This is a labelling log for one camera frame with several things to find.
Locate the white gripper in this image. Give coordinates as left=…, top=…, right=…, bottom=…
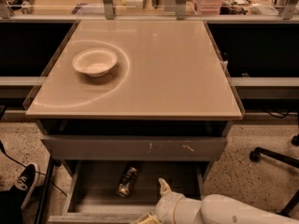
left=132, top=178, right=203, bottom=224

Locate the orange soda can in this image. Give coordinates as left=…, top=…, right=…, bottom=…
left=117, top=166, right=137, bottom=198

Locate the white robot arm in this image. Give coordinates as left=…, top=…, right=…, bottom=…
left=130, top=178, right=299, bottom=224

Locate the open middle drawer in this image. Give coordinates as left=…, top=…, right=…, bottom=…
left=49, top=161, right=205, bottom=224

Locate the grey drawer cabinet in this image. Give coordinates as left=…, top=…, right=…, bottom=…
left=22, top=18, right=246, bottom=224

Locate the black office chair base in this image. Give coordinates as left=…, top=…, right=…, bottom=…
left=248, top=133, right=299, bottom=217

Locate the black sneaker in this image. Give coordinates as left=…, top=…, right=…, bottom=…
left=9, top=162, right=40, bottom=209

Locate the white paper bowl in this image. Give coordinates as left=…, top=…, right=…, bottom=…
left=72, top=49, right=118, bottom=77

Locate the black floor cable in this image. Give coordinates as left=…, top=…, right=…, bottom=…
left=0, top=139, right=68, bottom=198

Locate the right metal post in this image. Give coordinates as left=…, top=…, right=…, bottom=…
left=176, top=0, right=186, bottom=20

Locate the metal post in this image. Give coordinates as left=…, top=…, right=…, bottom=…
left=176, top=0, right=186, bottom=20
left=103, top=0, right=114, bottom=20

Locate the left metal post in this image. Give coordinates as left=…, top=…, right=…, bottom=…
left=103, top=0, right=114, bottom=20

